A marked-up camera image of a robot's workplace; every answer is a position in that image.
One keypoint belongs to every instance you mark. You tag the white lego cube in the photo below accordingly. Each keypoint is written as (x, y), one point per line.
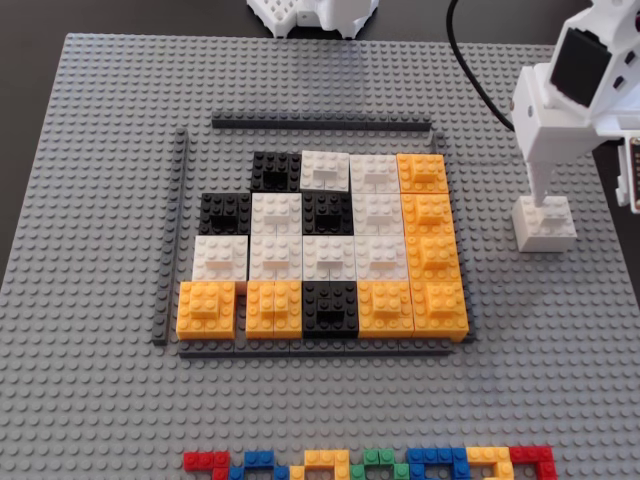
(275, 257)
(330, 257)
(220, 257)
(382, 257)
(325, 167)
(540, 235)
(377, 215)
(375, 175)
(275, 212)

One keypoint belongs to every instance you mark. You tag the blue lego brick letter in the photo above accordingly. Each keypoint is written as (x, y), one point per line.
(260, 457)
(435, 455)

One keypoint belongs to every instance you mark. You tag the black lego cube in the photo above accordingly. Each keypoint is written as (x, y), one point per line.
(225, 215)
(330, 310)
(327, 215)
(265, 170)

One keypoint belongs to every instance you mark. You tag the red lego brick letter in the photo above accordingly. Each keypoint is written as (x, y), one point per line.
(197, 460)
(530, 454)

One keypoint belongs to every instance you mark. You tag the dark grey lego frame bar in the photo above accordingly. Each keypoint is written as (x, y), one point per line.
(320, 121)
(300, 348)
(166, 280)

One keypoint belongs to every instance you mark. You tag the yellow lego brick letter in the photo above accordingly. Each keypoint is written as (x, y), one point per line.
(325, 456)
(487, 454)

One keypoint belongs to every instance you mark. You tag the grey lego baseplate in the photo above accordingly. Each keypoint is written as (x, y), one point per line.
(100, 200)

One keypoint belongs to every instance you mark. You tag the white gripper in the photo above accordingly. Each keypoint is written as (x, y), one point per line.
(546, 142)

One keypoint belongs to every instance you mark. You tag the orange lego cube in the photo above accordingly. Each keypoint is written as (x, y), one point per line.
(435, 257)
(272, 310)
(427, 215)
(440, 310)
(205, 310)
(385, 310)
(425, 172)

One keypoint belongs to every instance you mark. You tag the green lego brick letter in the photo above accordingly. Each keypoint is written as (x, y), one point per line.
(380, 456)

